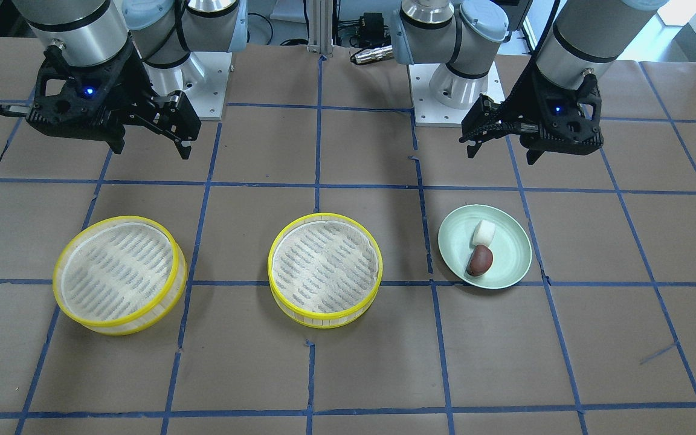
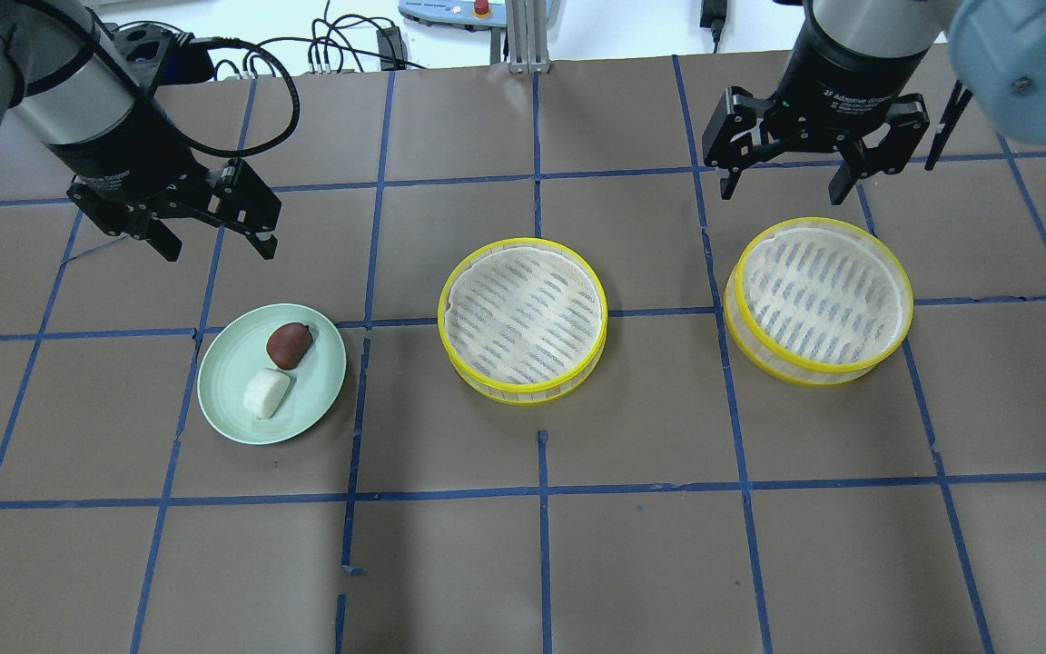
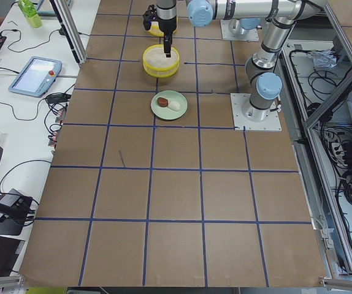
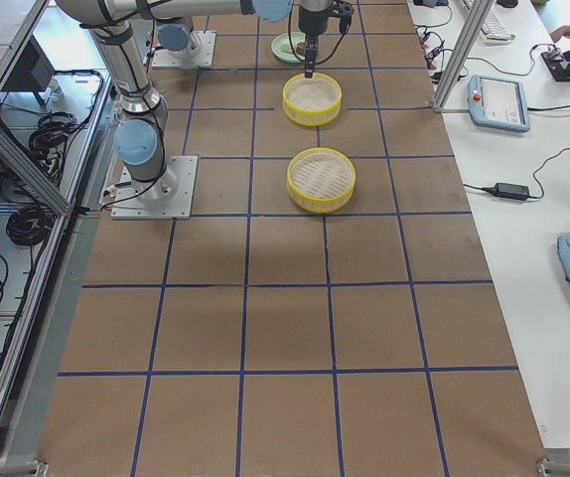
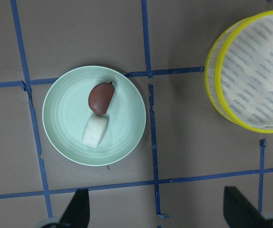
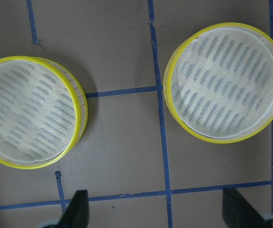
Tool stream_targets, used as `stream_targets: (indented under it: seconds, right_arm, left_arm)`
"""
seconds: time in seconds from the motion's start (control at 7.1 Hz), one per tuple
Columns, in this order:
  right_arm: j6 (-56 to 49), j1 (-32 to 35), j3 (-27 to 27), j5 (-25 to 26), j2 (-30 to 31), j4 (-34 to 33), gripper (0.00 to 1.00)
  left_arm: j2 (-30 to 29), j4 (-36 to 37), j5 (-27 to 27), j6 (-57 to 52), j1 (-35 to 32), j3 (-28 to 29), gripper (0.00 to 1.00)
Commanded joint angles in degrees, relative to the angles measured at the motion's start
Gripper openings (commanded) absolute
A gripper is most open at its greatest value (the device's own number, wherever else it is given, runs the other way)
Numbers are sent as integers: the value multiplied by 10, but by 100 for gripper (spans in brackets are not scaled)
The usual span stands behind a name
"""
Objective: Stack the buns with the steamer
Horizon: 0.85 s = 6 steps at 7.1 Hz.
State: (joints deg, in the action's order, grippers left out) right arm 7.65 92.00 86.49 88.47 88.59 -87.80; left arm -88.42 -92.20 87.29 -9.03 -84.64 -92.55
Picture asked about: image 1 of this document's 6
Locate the dark red bun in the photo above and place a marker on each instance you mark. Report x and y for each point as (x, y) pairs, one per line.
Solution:
(480, 261)

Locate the white steamed bun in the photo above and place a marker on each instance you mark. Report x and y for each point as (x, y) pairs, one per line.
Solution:
(483, 233)

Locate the silver flashlight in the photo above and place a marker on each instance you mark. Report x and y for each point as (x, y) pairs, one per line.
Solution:
(367, 56)

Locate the light green plate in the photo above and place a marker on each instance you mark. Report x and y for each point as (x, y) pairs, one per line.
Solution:
(511, 246)

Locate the yellow steamer basket middle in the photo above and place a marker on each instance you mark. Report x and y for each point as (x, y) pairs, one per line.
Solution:
(324, 270)

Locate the aluminium frame post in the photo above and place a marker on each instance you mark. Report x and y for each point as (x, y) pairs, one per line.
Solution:
(320, 24)

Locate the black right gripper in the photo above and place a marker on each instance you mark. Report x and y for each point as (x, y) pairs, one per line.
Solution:
(129, 90)

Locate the black power adapter box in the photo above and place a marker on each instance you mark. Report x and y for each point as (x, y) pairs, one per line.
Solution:
(371, 26)

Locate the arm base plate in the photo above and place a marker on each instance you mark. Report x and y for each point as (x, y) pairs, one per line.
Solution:
(426, 96)
(205, 76)

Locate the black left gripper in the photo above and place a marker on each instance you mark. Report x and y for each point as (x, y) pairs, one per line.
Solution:
(522, 101)

